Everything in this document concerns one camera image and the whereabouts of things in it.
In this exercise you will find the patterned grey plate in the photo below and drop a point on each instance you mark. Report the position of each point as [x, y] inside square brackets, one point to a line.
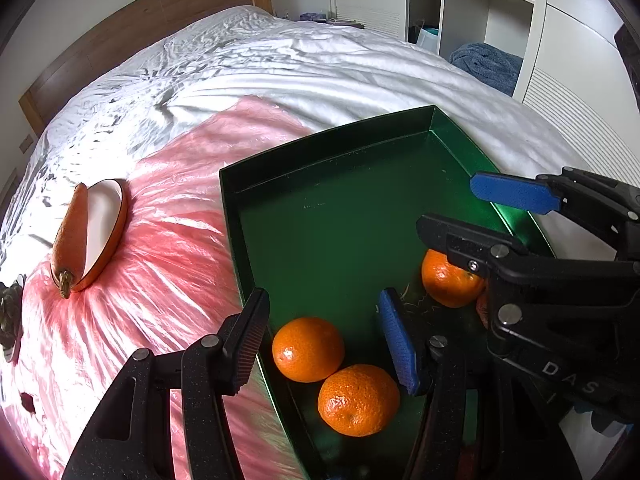
[12, 353]

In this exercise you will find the small blue cloth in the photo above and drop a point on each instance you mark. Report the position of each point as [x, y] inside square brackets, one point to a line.
[312, 15]

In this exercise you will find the pink plastic sheet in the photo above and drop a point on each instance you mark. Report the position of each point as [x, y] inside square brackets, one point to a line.
[165, 260]

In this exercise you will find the white open wardrobe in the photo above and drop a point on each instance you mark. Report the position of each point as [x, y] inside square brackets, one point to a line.
[575, 35]

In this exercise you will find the wall socket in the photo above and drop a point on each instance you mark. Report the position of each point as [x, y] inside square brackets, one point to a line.
[25, 143]

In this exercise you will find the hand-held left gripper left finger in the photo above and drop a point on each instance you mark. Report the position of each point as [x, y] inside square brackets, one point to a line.
[250, 345]

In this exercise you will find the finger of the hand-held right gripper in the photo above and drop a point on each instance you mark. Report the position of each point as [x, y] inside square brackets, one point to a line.
[515, 192]
[465, 242]

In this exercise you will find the dark green bok choy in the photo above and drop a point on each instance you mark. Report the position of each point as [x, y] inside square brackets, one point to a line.
[7, 310]

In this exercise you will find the carrot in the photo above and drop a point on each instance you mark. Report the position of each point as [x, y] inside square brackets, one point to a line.
[70, 240]

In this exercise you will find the blue towel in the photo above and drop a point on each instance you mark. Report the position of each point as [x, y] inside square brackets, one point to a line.
[487, 62]

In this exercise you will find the wooden headboard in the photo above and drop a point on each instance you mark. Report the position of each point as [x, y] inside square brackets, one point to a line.
[125, 30]

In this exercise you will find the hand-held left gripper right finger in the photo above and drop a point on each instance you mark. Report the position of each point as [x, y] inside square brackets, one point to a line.
[397, 345]

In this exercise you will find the green metal tray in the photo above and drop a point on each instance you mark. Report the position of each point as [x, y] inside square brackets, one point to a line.
[340, 220]

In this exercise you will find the pale paper bag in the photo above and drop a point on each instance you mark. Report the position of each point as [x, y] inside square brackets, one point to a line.
[425, 35]

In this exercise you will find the orange rimmed white plate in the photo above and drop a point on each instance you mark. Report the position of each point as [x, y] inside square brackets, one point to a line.
[102, 225]

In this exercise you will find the orange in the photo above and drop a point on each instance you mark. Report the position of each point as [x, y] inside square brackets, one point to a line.
[358, 400]
[308, 349]
[450, 280]

